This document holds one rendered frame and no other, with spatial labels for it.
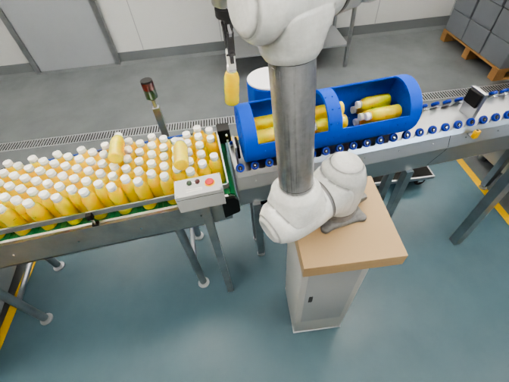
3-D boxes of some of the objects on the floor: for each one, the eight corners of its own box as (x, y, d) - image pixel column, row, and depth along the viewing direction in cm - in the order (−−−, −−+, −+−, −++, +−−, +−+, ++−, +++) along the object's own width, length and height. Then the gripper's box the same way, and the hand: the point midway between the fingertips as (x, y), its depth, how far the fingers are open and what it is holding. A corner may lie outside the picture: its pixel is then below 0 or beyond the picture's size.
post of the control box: (233, 290, 207) (207, 202, 131) (228, 292, 207) (198, 204, 131) (232, 285, 210) (206, 195, 134) (226, 286, 209) (198, 197, 133)
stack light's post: (199, 221, 247) (159, 108, 164) (195, 222, 247) (151, 109, 163) (199, 217, 250) (159, 104, 166) (194, 218, 249) (151, 105, 166)
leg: (387, 227, 232) (415, 171, 185) (380, 229, 232) (407, 173, 184) (383, 221, 236) (410, 165, 188) (376, 223, 235) (401, 167, 188)
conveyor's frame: (251, 277, 213) (238, 198, 144) (11, 333, 198) (-130, 274, 129) (239, 223, 244) (223, 137, 175) (31, 268, 229) (-75, 193, 160)
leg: (488, 189, 250) (537, 129, 203) (482, 190, 250) (529, 130, 202) (482, 184, 254) (530, 124, 206) (476, 186, 253) (523, 126, 206)
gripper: (239, 13, 99) (245, 76, 118) (230, -7, 109) (236, 55, 128) (217, 16, 98) (226, 80, 117) (210, -4, 108) (219, 58, 127)
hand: (230, 60), depth 120 cm, fingers closed on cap, 4 cm apart
